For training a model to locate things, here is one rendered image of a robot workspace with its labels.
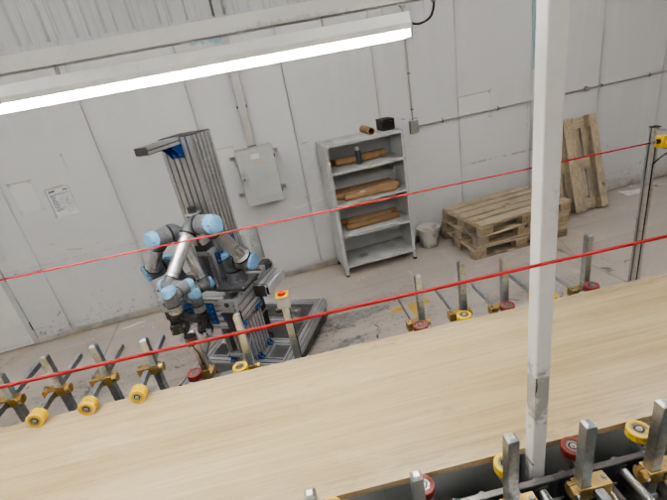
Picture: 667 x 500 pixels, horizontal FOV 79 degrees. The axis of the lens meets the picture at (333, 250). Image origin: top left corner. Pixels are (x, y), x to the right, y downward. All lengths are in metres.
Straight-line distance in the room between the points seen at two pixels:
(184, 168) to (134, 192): 1.99
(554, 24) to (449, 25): 4.23
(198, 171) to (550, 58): 2.24
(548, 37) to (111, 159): 4.30
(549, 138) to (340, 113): 3.83
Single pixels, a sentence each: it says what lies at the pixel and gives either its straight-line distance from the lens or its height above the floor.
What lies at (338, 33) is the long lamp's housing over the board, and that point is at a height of 2.35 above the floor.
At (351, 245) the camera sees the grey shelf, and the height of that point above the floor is 0.20.
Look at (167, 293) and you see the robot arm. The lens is 2.28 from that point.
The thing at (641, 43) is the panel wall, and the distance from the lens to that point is 7.01.
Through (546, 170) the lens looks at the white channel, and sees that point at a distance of 1.15.
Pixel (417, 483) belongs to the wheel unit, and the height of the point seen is 1.09.
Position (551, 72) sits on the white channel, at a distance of 1.11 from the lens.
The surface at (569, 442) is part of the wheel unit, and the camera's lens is 1.80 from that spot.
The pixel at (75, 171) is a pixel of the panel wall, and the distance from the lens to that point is 4.95.
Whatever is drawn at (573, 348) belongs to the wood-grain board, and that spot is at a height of 0.90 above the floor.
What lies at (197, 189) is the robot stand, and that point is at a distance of 2.91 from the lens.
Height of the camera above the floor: 2.24
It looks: 23 degrees down
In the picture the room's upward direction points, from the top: 11 degrees counter-clockwise
